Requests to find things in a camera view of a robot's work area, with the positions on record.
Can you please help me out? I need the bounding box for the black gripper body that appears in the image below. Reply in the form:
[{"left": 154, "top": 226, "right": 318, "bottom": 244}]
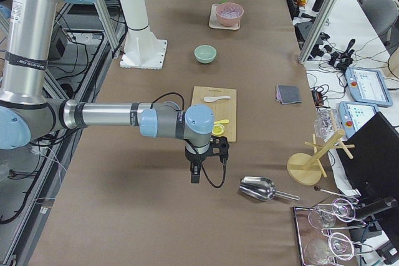
[{"left": 185, "top": 140, "right": 211, "bottom": 169}]

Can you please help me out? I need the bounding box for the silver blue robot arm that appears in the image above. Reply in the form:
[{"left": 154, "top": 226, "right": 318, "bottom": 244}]
[{"left": 1, "top": 0, "right": 214, "bottom": 183}]

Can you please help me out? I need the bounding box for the mint green bowl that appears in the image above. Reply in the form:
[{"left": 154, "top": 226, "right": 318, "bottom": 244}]
[{"left": 194, "top": 45, "right": 217, "bottom": 64}]

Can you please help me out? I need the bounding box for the pink bowl of ice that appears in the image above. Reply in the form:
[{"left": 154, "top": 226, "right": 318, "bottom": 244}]
[{"left": 216, "top": 2, "right": 244, "bottom": 27}]

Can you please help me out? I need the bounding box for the lemon slice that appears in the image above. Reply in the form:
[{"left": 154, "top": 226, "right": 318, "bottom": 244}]
[{"left": 212, "top": 124, "right": 225, "bottom": 136}]

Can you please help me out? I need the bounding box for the yellow plastic knife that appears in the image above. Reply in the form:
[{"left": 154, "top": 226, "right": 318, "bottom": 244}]
[{"left": 214, "top": 119, "right": 229, "bottom": 125}]

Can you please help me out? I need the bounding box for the bamboo cutting board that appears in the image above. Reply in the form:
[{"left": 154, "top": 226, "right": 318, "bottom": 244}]
[{"left": 191, "top": 86, "right": 237, "bottom": 143}]

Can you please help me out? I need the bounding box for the wooden mug tree stand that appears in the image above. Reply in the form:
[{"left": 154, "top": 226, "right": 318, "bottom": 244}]
[{"left": 287, "top": 129, "right": 355, "bottom": 186}]

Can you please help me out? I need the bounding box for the grey folded cloth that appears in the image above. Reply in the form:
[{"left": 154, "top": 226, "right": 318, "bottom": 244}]
[{"left": 276, "top": 85, "right": 302, "bottom": 105}]

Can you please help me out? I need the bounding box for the cream plastic tray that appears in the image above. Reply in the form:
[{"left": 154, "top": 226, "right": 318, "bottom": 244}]
[{"left": 208, "top": 3, "right": 241, "bottom": 31}]

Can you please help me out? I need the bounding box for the clear plastic container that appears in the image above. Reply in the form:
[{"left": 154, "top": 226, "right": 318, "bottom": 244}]
[{"left": 314, "top": 108, "right": 340, "bottom": 140}]

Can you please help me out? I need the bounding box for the lower teach pendant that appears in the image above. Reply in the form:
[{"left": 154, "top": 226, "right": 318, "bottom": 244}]
[{"left": 338, "top": 101, "right": 379, "bottom": 138}]

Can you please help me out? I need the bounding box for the teach pendant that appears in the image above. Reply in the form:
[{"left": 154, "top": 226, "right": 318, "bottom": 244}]
[
  {"left": 338, "top": 101, "right": 379, "bottom": 138},
  {"left": 345, "top": 67, "right": 393, "bottom": 107}
]

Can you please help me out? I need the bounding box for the black monitor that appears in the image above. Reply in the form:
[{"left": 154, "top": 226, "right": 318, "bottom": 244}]
[{"left": 337, "top": 112, "right": 398, "bottom": 199}]

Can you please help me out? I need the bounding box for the upper teach pendant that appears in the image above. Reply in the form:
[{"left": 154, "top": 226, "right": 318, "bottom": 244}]
[{"left": 345, "top": 67, "right": 393, "bottom": 107}]

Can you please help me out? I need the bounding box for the grey office chair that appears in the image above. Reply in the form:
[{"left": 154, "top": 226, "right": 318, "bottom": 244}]
[{"left": 358, "top": 0, "right": 398, "bottom": 46}]

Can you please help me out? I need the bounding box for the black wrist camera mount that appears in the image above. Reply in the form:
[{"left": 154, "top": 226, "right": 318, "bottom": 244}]
[{"left": 208, "top": 135, "right": 229, "bottom": 164}]

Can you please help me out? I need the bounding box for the black camera cable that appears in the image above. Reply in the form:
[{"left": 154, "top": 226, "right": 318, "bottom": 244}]
[{"left": 150, "top": 92, "right": 227, "bottom": 189}]

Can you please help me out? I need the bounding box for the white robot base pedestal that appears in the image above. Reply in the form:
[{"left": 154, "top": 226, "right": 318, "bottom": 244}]
[{"left": 120, "top": 0, "right": 167, "bottom": 70}]

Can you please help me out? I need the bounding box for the wire glass rack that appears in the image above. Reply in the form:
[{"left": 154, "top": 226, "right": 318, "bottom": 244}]
[{"left": 292, "top": 197, "right": 374, "bottom": 265}]

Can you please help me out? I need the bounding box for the aluminium frame post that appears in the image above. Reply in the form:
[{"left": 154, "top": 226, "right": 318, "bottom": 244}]
[{"left": 297, "top": 0, "right": 337, "bottom": 65}]

